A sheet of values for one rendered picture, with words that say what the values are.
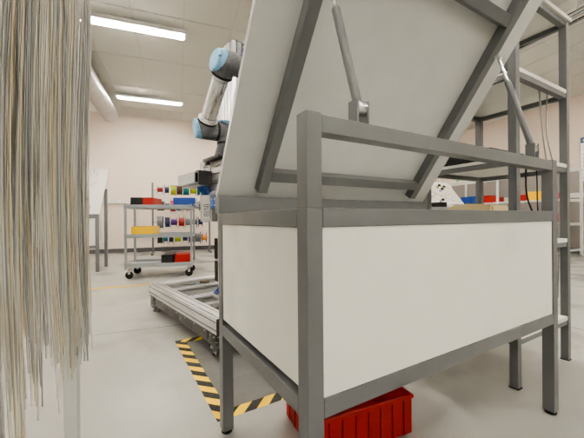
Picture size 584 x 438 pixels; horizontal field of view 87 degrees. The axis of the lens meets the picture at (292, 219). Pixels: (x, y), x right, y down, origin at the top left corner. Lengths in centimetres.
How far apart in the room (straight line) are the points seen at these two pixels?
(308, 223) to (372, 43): 78
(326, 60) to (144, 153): 759
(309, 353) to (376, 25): 102
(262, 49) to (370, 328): 83
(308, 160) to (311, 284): 25
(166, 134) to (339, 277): 808
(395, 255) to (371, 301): 13
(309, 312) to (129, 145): 811
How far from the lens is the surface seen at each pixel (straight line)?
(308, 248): 63
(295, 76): 106
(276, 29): 106
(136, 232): 464
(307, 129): 65
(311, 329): 67
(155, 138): 858
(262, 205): 122
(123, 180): 847
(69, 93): 86
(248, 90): 106
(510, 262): 128
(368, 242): 74
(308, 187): 63
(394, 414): 134
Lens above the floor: 78
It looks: level
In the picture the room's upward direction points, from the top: straight up
